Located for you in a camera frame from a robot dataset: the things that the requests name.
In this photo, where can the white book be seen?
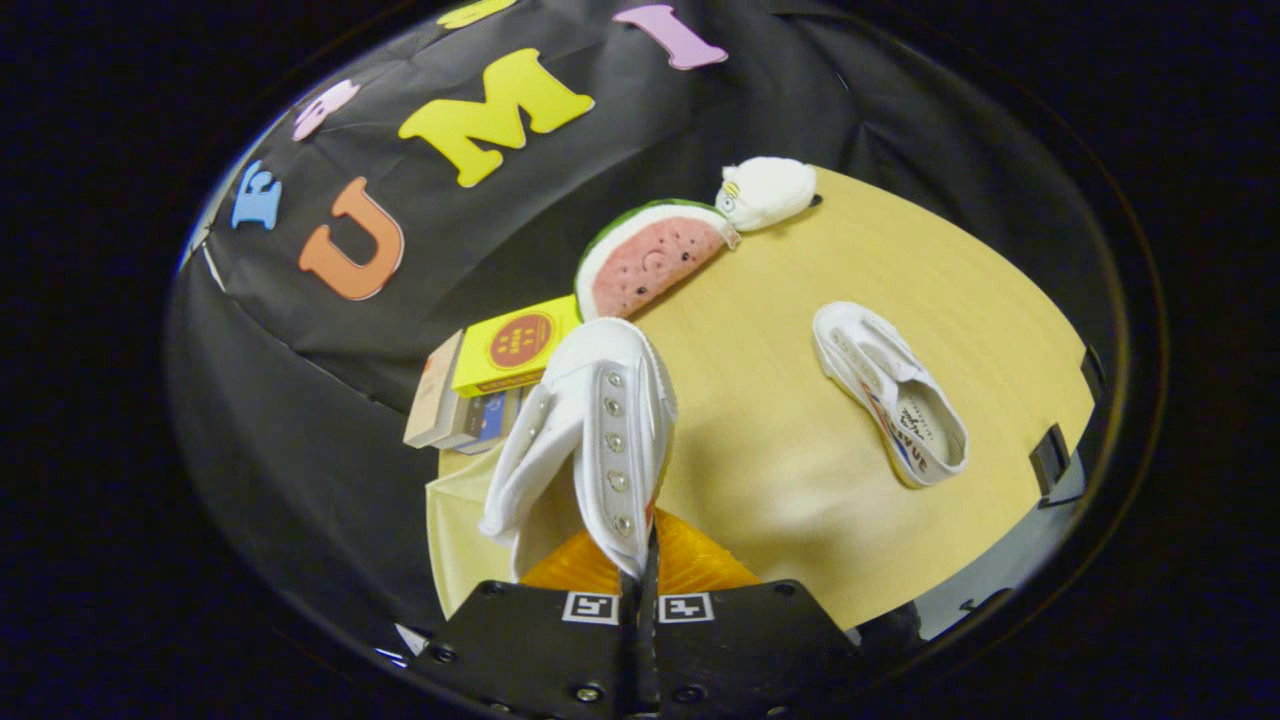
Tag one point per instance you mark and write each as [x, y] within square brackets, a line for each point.
[462, 425]

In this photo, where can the watermelon slice plush toy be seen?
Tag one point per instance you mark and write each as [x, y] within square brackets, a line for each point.
[650, 265]

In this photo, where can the white canvas shoe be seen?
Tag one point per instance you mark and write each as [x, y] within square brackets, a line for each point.
[620, 420]
[890, 390]

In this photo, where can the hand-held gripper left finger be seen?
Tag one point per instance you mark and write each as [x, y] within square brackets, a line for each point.
[540, 650]

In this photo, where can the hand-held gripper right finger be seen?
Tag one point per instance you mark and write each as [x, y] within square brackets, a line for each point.
[740, 650]

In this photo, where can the beige storage box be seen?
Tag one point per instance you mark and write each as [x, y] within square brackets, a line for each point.
[455, 540]

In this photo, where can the yellow flat box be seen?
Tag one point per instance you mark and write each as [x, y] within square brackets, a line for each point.
[515, 345]

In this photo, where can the white plush toy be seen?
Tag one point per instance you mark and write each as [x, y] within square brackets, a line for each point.
[770, 192]

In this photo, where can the black table edge bracket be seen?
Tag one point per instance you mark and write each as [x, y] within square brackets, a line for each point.
[1093, 372]
[1050, 462]

